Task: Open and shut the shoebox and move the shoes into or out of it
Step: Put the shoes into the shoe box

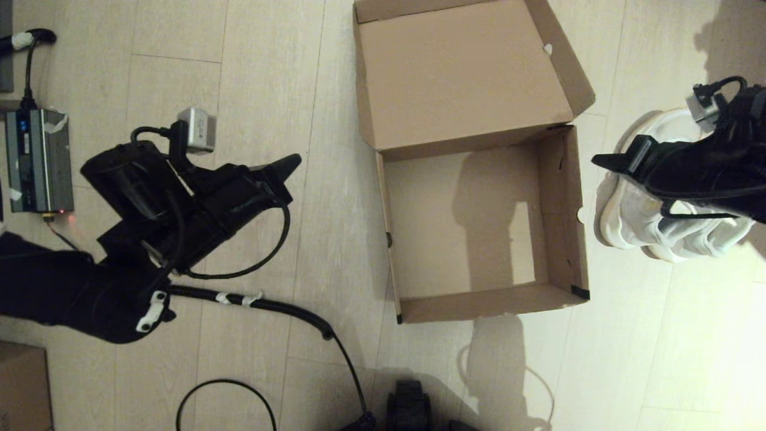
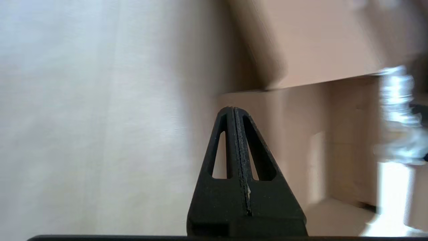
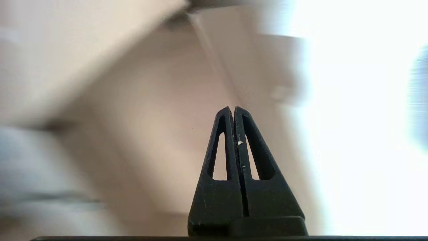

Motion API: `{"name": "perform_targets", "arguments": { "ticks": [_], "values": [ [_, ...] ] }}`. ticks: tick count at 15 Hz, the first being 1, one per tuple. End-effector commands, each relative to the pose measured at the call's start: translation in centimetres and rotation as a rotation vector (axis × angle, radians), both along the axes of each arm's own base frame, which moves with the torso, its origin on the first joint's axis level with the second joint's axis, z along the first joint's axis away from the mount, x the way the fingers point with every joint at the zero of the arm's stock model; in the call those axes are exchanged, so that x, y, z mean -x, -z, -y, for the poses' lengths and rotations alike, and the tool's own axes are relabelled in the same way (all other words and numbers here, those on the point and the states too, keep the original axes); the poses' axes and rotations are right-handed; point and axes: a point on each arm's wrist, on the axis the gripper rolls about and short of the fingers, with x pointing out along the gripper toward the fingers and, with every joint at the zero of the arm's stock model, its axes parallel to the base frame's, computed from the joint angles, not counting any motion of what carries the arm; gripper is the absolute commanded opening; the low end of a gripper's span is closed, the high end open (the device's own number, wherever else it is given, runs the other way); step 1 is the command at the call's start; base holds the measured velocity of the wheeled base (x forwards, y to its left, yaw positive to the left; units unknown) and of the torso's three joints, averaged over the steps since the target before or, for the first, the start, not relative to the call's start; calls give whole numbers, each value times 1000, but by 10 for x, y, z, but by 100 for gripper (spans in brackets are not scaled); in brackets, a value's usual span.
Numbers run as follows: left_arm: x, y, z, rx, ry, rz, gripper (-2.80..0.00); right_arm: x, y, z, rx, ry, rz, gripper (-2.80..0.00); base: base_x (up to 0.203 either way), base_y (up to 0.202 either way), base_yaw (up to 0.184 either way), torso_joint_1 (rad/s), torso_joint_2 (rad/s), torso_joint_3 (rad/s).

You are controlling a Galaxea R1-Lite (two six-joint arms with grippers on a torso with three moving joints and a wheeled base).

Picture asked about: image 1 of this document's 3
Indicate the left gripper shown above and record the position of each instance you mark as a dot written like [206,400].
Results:
[233,197]

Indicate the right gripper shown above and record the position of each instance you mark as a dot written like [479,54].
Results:
[688,170]

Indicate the white lace-up sneaker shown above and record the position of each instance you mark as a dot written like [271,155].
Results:
[706,239]
[634,215]

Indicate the brown cardboard shoe box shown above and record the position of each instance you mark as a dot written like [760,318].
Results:
[467,78]

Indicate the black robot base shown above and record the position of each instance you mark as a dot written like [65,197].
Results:
[410,407]

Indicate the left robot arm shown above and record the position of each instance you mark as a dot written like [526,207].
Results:
[60,287]

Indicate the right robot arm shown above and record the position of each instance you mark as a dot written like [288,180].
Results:
[748,161]

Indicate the grey power supply unit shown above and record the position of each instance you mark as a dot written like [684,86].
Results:
[42,161]

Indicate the dark grey panel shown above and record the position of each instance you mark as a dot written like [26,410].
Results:
[5,48]

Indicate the brown cardboard carton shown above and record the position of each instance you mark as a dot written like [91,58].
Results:
[21,395]

